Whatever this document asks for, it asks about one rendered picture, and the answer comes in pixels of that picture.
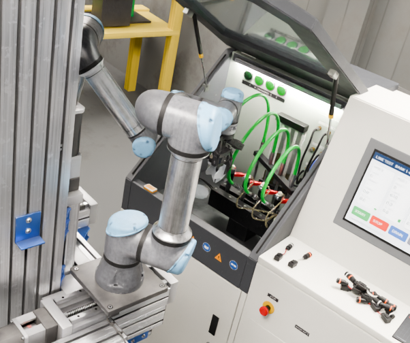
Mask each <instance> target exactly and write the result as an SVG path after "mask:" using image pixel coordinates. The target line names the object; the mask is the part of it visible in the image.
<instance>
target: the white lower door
mask: <svg viewBox="0 0 410 343"><path fill-rule="evenodd" d="M171 275H173V277H175V279H177V280H178V286H177V290H176V296H175V300H174V301H173V302H171V303H169V304H167V305H166V309H165V315H164V319H163V324H162V325H160V326H158V327H156V328H154V329H152V332H151V335H149V336H148V337H147V338H145V339H143V340H141V341H139V342H137V343H227V341H228V338H229V336H230V331H231V328H232V324H233V322H234V317H235V314H236V310H237V307H238V303H239V301H240V296H241V293H242V291H241V290H240V289H239V288H237V287H235V286H234V285H233V284H232V283H230V282H228V281H227V280H226V279H224V278H222V277H221V276H220V275H218V274H217V273H215V272H214V271H212V270H211V269H210V268H208V267H206V266H205V265H204V264H202V263H200V262H199V261H198V260H197V259H195V258H193V257H191V258H190V260H189V262H188V264H187V266H186V268H185V269H184V271H183V272H182V273H181V274H179V275H175V274H171Z"/></svg>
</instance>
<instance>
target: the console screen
mask: <svg viewBox="0 0 410 343"><path fill-rule="evenodd" d="M333 223H335V224H337V225H338V226H340V227H342V228H344V229H346V230H348V231H349V232H351V233H352V234H354V235H356V236H358V237H359V238H362V239H363V240H365V241H367V242H368V243H370V244H372V245H374V246H376V247H377V248H379V249H381V250H383V251H384V252H386V253H388V254H390V255H392V256H393V257H395V258H397V259H399V260H400V261H402V262H404V263H406V264H407V265H410V155H408V154H406V153H404V152H402V151H400V150H397V149H395V148H393V147H391V146H389V145H387V144H384V143H383V142H380V141H379V140H376V139H374V138H371V139H370V141H369V143H368V146H367V147H366V150H365V151H364V154H363V156H362V158H361V161H360V163H359V165H358V168H357V170H356V172H355V174H354V176H353V178H352V180H351V183H350V185H349V187H348V189H347V192H346V193H345V196H344V198H343V200H342V202H341V205H340V207H339V209H338V211H337V213H336V216H335V217H334V220H333Z"/></svg>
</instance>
